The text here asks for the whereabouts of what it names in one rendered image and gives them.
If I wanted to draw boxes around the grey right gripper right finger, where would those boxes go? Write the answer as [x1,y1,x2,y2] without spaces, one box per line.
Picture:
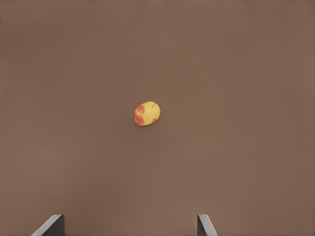
[197,213,218,236]

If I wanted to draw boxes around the yellow potato with red patches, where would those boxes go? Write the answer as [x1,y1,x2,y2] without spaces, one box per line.
[134,101,161,127]

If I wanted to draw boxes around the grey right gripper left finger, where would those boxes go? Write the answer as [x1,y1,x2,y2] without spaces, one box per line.
[30,214,65,236]

